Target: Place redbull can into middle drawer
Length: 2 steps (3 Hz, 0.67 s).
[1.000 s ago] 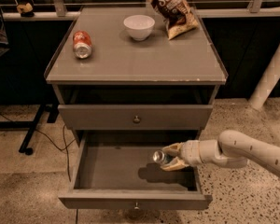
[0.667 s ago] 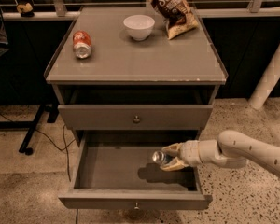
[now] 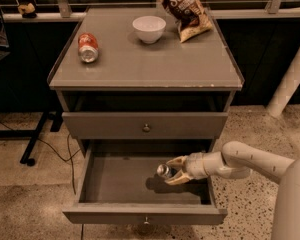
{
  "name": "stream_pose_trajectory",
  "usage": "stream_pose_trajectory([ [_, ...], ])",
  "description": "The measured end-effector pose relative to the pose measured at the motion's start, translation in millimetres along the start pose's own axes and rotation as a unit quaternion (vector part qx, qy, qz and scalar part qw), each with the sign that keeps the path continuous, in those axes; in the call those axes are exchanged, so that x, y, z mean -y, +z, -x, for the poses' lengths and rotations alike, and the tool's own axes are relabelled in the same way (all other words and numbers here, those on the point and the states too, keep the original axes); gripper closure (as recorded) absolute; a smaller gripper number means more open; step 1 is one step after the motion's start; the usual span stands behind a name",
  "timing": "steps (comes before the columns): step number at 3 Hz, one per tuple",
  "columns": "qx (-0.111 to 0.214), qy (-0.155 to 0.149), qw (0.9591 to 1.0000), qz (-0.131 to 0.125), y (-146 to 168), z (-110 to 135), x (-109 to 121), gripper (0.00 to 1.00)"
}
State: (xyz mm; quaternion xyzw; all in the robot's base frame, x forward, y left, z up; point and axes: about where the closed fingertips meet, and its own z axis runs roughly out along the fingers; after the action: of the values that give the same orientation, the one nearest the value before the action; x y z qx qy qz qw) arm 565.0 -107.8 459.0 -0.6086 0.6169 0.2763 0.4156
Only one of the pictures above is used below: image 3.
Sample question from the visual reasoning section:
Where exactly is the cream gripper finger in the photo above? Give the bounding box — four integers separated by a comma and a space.
165, 170, 191, 186
166, 156, 187, 169

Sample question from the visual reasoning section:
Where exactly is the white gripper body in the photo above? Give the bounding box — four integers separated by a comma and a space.
184, 153, 208, 180

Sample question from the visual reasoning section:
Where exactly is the blue silver redbull can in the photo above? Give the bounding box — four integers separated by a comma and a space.
157, 164, 177, 179

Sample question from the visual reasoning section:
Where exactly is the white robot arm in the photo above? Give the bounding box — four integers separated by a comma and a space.
165, 141, 300, 240

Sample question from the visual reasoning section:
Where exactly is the open grey middle drawer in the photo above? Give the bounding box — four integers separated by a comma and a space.
63, 140, 227, 225

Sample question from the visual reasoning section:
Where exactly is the grey drawer cabinet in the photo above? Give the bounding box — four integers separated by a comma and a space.
46, 6, 245, 226

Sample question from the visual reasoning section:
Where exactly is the closed grey top drawer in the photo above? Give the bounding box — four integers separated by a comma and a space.
63, 112, 228, 139

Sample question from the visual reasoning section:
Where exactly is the orange soda can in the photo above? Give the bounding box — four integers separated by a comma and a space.
78, 33, 99, 63

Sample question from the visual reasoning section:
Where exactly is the white ceramic bowl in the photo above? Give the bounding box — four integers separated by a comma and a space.
132, 16, 166, 44

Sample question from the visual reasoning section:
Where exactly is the brown chip bag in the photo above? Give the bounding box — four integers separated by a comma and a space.
159, 0, 213, 43

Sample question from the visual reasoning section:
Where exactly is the small yellow black object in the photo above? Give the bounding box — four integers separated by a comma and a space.
18, 3, 37, 18

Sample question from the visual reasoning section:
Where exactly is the black floor cable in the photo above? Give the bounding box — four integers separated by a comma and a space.
0, 113, 85, 240

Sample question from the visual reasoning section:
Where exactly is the black desk leg frame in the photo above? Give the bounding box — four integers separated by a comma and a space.
0, 112, 63, 167

